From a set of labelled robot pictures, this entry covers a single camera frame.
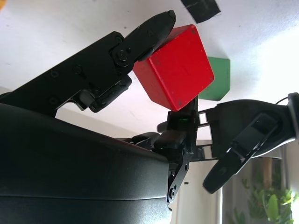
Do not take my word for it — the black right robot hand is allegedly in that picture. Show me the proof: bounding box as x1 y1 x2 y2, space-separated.
0 9 299 224

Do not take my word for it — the red wooden block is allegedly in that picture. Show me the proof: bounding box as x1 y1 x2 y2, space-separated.
132 24 215 112

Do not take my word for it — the green wooden block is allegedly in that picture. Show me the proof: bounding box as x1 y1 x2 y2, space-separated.
199 56 231 101

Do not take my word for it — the black tape strip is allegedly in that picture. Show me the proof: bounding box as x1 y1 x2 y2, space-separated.
179 0 221 24

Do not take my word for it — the green potted plant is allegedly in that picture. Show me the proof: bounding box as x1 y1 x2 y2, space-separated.
233 172 295 224

